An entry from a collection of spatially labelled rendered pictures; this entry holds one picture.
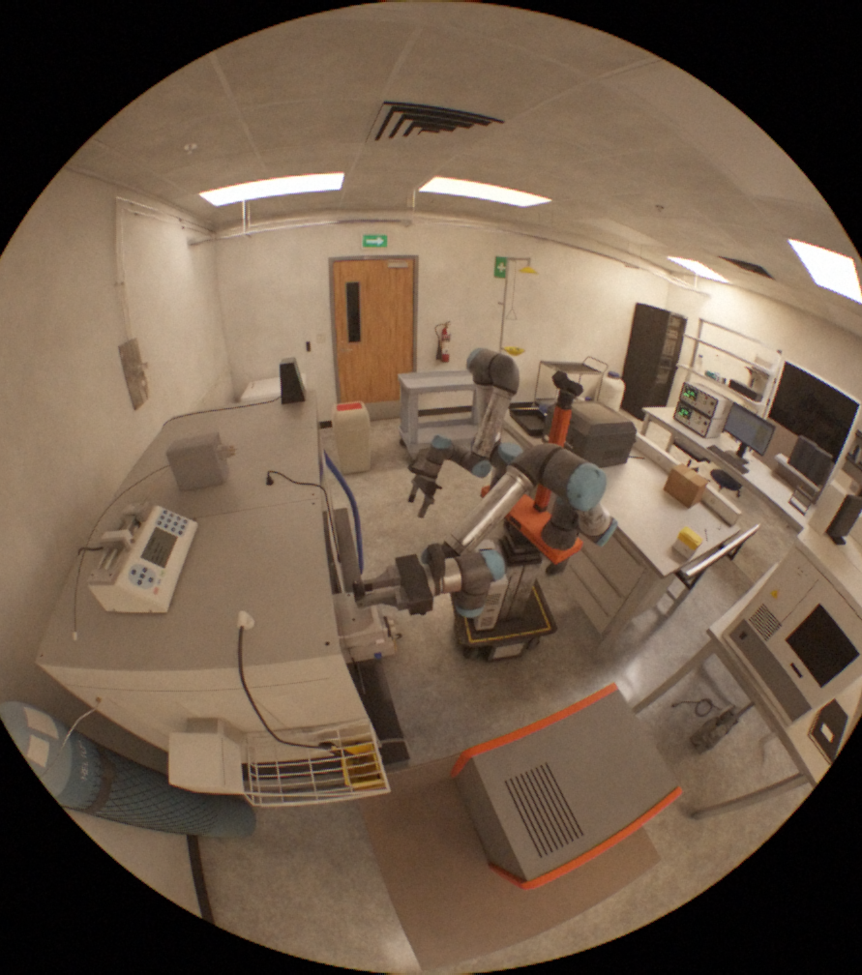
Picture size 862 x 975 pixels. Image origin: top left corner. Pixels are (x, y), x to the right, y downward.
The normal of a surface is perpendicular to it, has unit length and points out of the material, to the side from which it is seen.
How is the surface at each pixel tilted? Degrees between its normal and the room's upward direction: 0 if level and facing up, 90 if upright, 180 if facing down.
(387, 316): 90
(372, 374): 90
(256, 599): 0
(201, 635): 0
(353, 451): 93
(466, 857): 0
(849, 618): 90
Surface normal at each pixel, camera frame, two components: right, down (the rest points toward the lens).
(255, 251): 0.30, 0.55
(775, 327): -0.95, 0.15
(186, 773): 0.03, -0.82
